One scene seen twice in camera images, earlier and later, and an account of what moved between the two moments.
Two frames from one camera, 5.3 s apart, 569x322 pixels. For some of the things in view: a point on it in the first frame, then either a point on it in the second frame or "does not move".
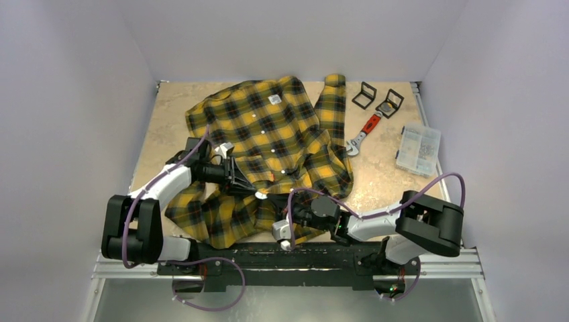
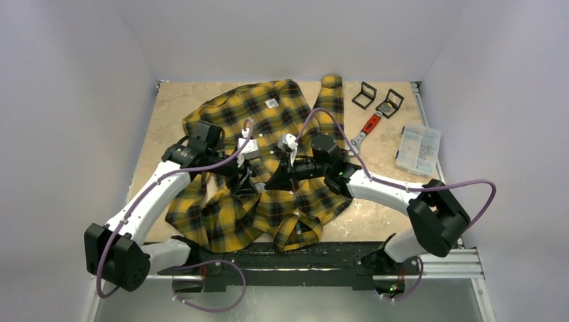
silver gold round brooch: (386, 106) does not move
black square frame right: (392, 104) does not move
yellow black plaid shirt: (285, 138) does not move
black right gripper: (294, 212) -> (288, 173)
